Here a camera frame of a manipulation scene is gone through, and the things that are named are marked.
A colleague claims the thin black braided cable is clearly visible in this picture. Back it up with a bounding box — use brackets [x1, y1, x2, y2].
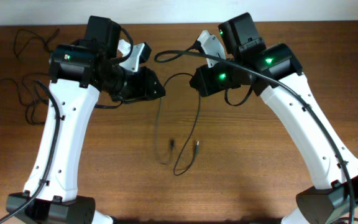
[12, 27, 60, 60]

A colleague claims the thick black USB cable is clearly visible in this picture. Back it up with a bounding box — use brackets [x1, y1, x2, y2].
[152, 72, 202, 177]

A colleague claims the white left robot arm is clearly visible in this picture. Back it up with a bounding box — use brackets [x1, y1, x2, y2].
[6, 40, 165, 223]

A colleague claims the thin black micro-USB cable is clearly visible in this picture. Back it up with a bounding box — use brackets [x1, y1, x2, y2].
[0, 72, 54, 126]

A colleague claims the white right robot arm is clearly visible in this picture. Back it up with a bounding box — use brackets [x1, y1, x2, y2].
[190, 30, 358, 223]

